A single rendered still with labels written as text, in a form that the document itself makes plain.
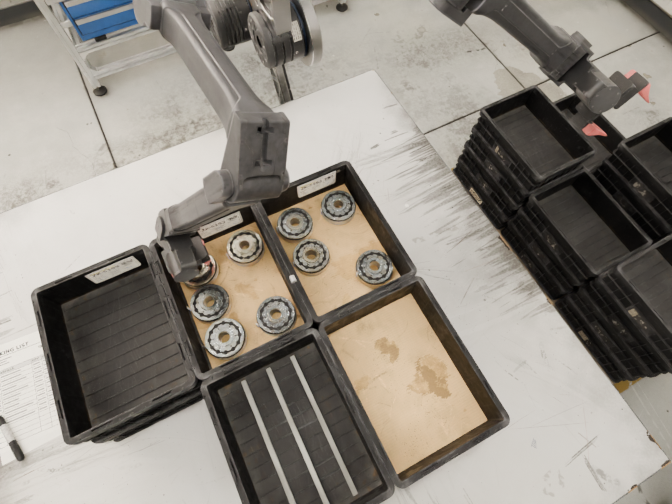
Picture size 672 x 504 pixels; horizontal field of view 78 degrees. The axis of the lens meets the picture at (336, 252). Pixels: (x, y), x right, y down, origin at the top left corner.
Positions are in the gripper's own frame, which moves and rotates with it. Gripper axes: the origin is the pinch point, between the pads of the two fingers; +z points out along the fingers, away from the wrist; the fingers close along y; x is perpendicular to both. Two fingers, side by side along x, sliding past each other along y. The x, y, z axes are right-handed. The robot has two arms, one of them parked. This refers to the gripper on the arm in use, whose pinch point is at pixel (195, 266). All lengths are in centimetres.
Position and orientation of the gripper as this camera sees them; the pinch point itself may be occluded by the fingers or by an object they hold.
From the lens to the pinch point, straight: 118.9
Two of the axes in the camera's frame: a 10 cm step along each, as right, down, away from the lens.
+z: 0.0, 3.9, 9.2
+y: 8.9, -4.2, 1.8
